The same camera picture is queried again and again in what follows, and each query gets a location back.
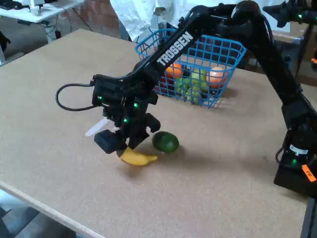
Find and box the dark toy grapes bunch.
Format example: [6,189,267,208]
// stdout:
[155,76,175,93]

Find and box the grey metal workbench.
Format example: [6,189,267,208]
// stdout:
[247,24,317,84]

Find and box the long white tape strip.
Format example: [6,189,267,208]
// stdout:
[85,118,109,137]

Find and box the black base cable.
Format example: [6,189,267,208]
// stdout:
[275,145,288,167]

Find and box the looped black camera cable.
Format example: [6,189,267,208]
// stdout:
[55,83,96,112]

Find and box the white table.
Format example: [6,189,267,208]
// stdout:
[0,0,85,45]

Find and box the pale green toy apple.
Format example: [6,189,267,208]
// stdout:
[191,69,209,88]

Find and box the blue wire basket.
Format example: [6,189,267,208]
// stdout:
[135,28,248,109]

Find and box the round dark green toy fruit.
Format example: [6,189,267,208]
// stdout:
[152,131,180,155]

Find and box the toy orange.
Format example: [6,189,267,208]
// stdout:
[165,63,184,79]

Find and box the small black camera box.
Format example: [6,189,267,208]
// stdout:
[92,73,122,94]

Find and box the orange-red toy pomegranate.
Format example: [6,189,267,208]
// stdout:
[206,66,229,90]

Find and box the green toy grapes bunch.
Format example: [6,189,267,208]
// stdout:
[176,78,203,104]

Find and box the person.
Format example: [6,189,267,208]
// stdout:
[109,0,194,43]

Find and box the orange label tag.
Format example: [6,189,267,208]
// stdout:
[301,164,317,183]

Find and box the yellow toy banana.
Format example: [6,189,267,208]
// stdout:
[118,147,159,166]

